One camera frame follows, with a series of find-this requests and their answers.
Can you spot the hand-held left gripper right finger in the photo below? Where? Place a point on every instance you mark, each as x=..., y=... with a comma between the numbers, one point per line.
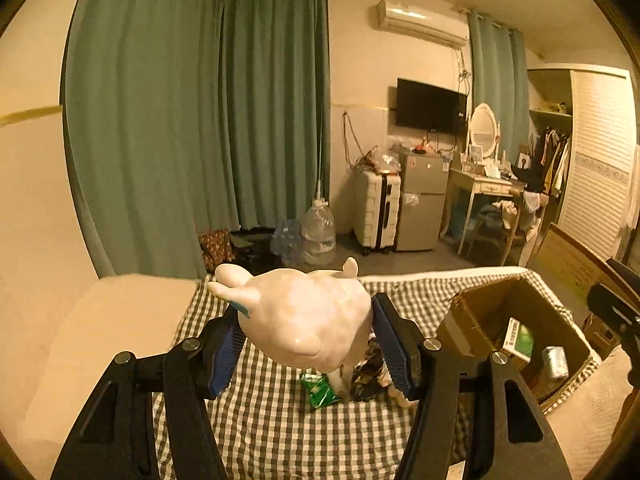
x=392, y=355

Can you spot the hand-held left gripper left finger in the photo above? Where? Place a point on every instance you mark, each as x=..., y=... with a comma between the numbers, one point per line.
x=225, y=355

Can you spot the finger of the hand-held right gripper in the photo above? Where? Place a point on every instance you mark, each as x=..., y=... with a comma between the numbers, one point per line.
x=610, y=305
x=625, y=270

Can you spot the cardboard box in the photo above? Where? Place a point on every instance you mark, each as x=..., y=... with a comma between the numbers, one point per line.
x=480, y=320

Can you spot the green medicine box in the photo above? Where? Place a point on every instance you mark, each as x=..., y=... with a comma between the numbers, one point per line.
x=517, y=342

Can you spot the green snack packet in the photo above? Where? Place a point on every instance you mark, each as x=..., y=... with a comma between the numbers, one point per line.
x=320, y=390

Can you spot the brown patterned bag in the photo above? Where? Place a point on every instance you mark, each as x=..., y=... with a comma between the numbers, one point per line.
x=217, y=250

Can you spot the white chair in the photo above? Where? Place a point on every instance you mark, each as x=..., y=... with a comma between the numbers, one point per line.
x=520, y=230

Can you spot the checked cloth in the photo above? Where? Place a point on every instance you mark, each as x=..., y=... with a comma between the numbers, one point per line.
x=300, y=440

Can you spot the white louvred wardrobe door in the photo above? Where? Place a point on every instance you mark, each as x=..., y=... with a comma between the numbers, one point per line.
x=595, y=160

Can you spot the pack of blue water bottles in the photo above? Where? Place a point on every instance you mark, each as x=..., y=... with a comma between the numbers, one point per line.
x=287, y=240

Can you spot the hanging clothes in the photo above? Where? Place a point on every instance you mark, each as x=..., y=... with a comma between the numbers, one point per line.
x=550, y=160

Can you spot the clear large water jug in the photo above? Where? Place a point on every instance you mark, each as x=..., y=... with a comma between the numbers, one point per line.
x=317, y=232

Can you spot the white suitcase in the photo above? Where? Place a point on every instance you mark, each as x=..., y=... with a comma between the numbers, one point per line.
x=370, y=210

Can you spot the silver fridge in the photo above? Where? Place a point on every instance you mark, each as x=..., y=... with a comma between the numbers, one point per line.
x=420, y=200

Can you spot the white dressing table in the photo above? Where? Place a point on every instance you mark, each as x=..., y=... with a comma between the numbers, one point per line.
x=480, y=185

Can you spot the white oval vanity mirror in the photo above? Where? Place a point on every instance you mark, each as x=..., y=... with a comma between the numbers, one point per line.
x=483, y=127

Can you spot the narrow green curtain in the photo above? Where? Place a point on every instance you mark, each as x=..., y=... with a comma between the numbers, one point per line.
x=495, y=70

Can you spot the wide green curtain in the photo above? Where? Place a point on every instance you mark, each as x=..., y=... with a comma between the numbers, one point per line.
x=175, y=110

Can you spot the white air conditioner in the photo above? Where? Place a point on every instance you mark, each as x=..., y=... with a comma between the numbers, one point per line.
x=420, y=22

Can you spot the black wall television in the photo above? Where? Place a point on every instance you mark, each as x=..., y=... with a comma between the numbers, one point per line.
x=430, y=105

